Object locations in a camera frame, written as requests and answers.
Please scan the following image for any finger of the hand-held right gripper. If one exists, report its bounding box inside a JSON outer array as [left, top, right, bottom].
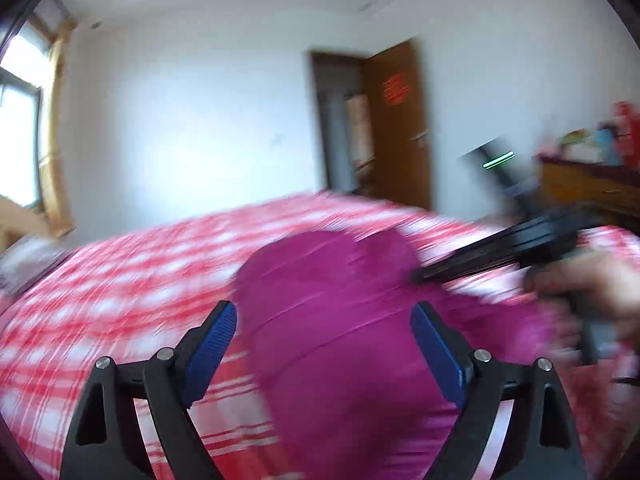
[[411, 202, 601, 286]]

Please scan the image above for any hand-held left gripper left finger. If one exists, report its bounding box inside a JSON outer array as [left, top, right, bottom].
[[60, 300, 238, 480]]

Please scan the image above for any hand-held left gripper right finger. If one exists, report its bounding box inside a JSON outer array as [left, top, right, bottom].
[[410, 301, 587, 480]]

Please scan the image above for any magenta padded jacket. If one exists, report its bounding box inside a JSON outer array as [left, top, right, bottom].
[[232, 227, 581, 480]]

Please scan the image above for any person's right hand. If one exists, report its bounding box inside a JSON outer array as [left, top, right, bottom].
[[522, 247, 640, 341]]

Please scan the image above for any colourful packet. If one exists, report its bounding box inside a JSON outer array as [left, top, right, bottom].
[[556, 130, 596, 162]]

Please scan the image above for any wooden cabinet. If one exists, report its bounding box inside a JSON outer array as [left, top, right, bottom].
[[537, 152, 640, 236]]

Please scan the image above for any blue bottle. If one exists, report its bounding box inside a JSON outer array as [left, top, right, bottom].
[[595, 127, 615, 166]]

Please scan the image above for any red plaid bed sheet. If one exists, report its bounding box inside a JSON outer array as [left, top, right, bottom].
[[0, 192, 640, 480]]

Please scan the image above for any brown wooden door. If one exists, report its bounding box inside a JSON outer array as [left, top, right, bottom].
[[362, 42, 432, 208]]

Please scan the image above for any red box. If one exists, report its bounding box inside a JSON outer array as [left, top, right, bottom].
[[612, 102, 640, 166]]

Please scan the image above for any red paper door decoration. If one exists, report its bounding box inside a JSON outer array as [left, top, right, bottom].
[[382, 74, 408, 106]]

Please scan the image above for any white pillow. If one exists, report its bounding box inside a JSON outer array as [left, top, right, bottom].
[[0, 237, 71, 296]]

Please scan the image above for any wooden headboard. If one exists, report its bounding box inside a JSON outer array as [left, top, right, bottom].
[[0, 195, 51, 256]]

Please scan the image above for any yellow curtain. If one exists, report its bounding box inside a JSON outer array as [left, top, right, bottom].
[[42, 20, 76, 238]]

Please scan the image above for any window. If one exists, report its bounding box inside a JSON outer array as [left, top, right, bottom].
[[0, 25, 43, 208]]

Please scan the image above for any dark door frame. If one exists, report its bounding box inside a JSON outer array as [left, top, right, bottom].
[[310, 50, 371, 196]]

